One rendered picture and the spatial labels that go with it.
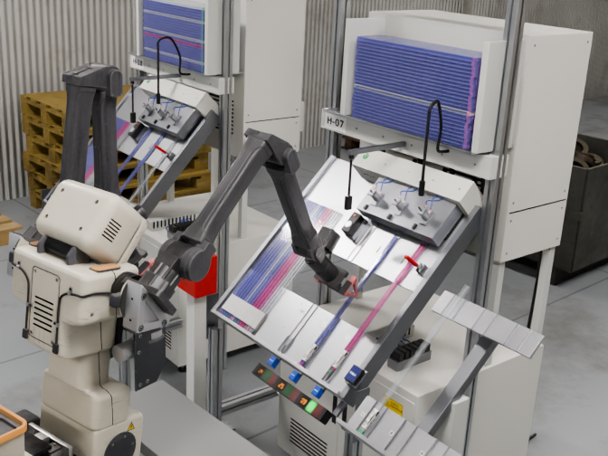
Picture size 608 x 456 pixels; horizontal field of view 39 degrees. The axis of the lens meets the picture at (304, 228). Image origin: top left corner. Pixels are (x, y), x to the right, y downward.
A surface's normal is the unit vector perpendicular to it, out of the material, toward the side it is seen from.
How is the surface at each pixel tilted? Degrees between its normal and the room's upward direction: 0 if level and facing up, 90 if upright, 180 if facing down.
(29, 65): 90
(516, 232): 90
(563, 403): 0
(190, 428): 0
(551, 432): 0
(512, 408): 90
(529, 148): 90
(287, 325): 44
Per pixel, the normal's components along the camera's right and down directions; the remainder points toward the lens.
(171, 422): 0.05, -0.94
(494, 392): 0.62, 0.29
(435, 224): -0.51, -0.56
